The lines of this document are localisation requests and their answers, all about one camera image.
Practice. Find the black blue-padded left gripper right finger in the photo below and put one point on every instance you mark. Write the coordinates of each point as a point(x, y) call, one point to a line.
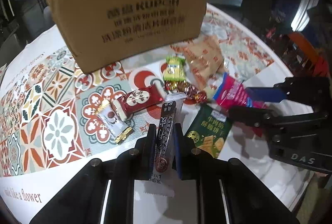
point(226, 191)

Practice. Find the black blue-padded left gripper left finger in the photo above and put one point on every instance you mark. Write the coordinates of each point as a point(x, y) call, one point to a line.
point(103, 192)

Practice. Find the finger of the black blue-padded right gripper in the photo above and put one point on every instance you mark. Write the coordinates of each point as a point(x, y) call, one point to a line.
point(310, 91)
point(253, 117)

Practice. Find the pink blue snack packet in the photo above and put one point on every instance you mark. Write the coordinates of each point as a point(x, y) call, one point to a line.
point(231, 93)

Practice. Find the green beef cracker packet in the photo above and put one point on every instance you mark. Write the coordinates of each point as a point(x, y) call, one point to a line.
point(209, 130)

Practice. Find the dark long snack stick packet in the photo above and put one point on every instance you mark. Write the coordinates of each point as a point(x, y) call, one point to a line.
point(160, 182)

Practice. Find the red foil wrapped candy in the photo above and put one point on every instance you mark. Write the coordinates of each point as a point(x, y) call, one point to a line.
point(192, 92)

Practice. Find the white gold chocolate packet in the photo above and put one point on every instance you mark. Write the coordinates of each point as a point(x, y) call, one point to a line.
point(112, 128)

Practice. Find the beige biscuit packet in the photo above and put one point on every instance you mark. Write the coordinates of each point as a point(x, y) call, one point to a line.
point(204, 59)

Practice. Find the patterned tile table mat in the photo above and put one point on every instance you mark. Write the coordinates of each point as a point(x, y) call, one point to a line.
point(48, 105)

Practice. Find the green yellow candy packet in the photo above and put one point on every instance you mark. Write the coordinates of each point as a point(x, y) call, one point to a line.
point(175, 69)

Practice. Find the red white snack packet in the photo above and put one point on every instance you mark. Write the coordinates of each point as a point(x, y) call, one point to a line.
point(138, 100)

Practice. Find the brown cardboard box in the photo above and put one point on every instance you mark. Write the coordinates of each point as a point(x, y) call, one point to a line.
point(100, 32)

